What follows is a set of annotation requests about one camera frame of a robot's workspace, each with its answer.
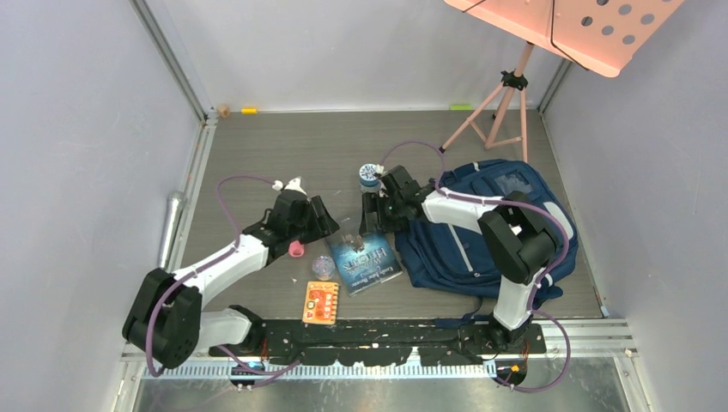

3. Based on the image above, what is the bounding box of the blue white round jar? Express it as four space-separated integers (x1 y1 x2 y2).
359 163 384 193

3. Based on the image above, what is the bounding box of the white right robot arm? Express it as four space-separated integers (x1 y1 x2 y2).
359 164 571 353

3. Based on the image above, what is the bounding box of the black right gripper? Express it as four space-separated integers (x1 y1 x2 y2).
361 191 410 234

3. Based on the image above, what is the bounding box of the navy blue backpack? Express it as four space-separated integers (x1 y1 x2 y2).
395 160 579 307

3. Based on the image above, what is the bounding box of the small wooden block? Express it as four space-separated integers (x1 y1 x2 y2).
217 104 231 118

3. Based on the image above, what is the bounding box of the silver metal cylinder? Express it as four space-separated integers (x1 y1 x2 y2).
158 191 185 270

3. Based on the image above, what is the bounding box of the pink highlighter marker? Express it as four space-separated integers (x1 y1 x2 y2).
288 240 306 258

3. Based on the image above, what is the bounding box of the blue Wuthering Heights book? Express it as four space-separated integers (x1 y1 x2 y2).
325 217 403 296

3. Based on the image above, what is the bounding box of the pink music stand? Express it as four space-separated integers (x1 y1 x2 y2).
440 0 683 152

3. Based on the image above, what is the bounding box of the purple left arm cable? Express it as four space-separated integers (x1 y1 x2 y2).
144 174 302 390

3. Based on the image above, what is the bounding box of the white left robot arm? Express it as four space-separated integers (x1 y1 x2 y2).
121 189 340 369

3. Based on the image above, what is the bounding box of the orange spiral notepad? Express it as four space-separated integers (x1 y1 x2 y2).
301 281 339 325

